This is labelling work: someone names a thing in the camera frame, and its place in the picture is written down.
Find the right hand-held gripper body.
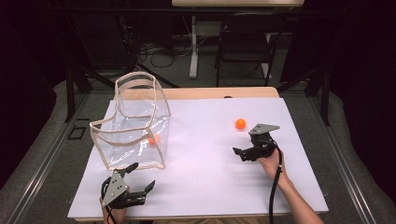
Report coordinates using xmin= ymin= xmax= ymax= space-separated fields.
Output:
xmin=247 ymin=123 xmax=281 ymax=162

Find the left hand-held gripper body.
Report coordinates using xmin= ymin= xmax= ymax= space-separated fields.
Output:
xmin=100 ymin=170 xmax=148 ymax=210

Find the clear plastic bag beige trim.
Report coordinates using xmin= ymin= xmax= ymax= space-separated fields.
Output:
xmin=89 ymin=71 xmax=172 ymax=172

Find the person's right hand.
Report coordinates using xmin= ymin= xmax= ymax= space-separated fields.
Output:
xmin=257 ymin=147 xmax=284 ymax=182

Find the person's left hand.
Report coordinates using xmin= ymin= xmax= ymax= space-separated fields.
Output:
xmin=99 ymin=196 xmax=128 ymax=224

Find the white table cover sheet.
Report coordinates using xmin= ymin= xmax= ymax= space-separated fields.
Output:
xmin=67 ymin=97 xmax=330 ymax=219

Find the wooden table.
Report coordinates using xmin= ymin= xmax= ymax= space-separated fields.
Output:
xmin=74 ymin=86 xmax=325 ymax=224

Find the black metal stand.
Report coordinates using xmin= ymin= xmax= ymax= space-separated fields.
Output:
xmin=64 ymin=60 xmax=117 ymax=123
xmin=276 ymin=67 xmax=332 ymax=127

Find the black chair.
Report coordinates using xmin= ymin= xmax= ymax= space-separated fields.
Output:
xmin=214 ymin=12 xmax=287 ymax=89

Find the white desk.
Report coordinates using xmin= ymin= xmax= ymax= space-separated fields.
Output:
xmin=171 ymin=0 xmax=304 ymax=80

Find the black cable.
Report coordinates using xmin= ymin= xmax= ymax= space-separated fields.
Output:
xmin=105 ymin=205 xmax=119 ymax=224
xmin=268 ymin=142 xmax=285 ymax=224

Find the bundle of floor cables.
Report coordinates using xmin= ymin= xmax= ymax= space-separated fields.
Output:
xmin=136 ymin=39 xmax=191 ymax=69

